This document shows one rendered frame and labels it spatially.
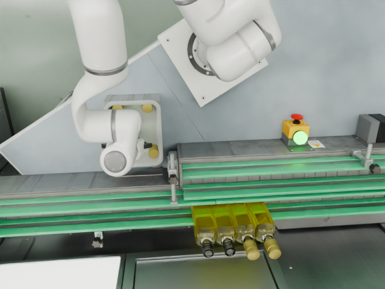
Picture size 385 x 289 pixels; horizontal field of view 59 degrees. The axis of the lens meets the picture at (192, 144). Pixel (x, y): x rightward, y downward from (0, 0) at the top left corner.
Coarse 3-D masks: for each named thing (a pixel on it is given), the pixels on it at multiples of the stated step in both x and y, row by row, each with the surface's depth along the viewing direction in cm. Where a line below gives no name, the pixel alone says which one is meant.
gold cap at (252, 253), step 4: (248, 240) 92; (252, 240) 92; (244, 244) 92; (248, 244) 91; (252, 244) 90; (256, 244) 92; (244, 248) 92; (248, 248) 90; (252, 248) 89; (256, 248) 89; (248, 252) 89; (252, 252) 88; (256, 252) 88; (248, 256) 89; (252, 256) 89; (256, 256) 89
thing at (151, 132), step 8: (112, 104) 102; (120, 104) 102; (128, 104) 103; (136, 104) 103; (144, 112) 111; (152, 112) 112; (160, 112) 105; (144, 120) 112; (152, 120) 113; (160, 120) 105; (144, 128) 114; (152, 128) 114; (160, 128) 106; (144, 136) 115; (152, 136) 115; (160, 136) 108; (160, 144) 109; (144, 152) 117; (160, 152) 110; (136, 160) 113; (144, 160) 113; (152, 160) 113; (160, 160) 111
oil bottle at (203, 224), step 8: (192, 208) 105; (200, 208) 104; (208, 208) 104; (192, 216) 105; (200, 216) 100; (208, 216) 100; (200, 224) 97; (208, 224) 97; (200, 232) 94; (208, 232) 94; (200, 240) 94
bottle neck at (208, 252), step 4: (204, 240) 93; (208, 240) 93; (204, 244) 92; (208, 244) 91; (212, 244) 92; (204, 248) 90; (208, 248) 90; (212, 248) 90; (204, 252) 90; (208, 252) 92; (212, 252) 90; (208, 256) 90
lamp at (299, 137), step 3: (294, 132) 113; (297, 132) 112; (300, 132) 111; (303, 132) 111; (294, 135) 112; (297, 135) 111; (300, 135) 110; (303, 135) 110; (306, 135) 111; (294, 138) 112; (297, 138) 111; (300, 138) 111; (303, 138) 111; (306, 138) 111; (294, 141) 113; (297, 141) 111; (300, 141) 111; (303, 141) 111; (306, 141) 112
